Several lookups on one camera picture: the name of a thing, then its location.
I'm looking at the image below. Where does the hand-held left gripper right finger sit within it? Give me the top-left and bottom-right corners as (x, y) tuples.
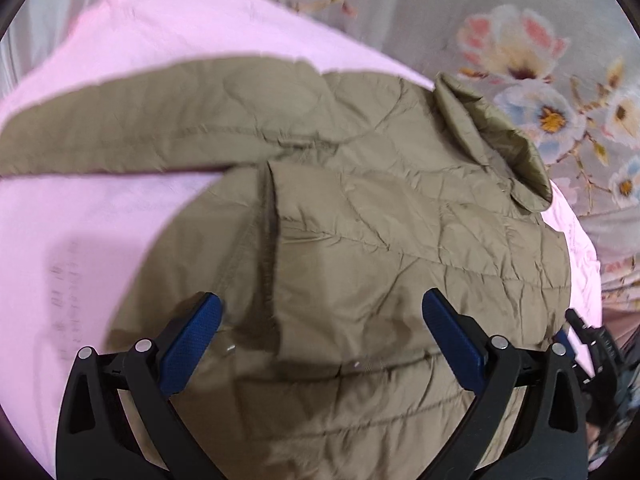
(421, 287), (588, 480)

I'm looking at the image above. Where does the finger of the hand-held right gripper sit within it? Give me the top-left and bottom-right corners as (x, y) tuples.
(554, 308), (601, 361)

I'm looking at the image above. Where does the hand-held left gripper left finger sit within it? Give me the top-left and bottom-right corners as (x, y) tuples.
(55, 291), (236, 480)

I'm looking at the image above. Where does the khaki quilted jacket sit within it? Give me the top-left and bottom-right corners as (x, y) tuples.
(0, 55), (573, 480)

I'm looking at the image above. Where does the pink quilt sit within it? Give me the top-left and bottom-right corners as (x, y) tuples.
(0, 0), (603, 480)

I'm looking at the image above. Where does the grey floral bed sheet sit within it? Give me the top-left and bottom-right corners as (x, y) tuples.
(225, 0), (640, 311)

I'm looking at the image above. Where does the silver satin curtain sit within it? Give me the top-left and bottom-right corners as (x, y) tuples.
(0, 0), (76, 96)

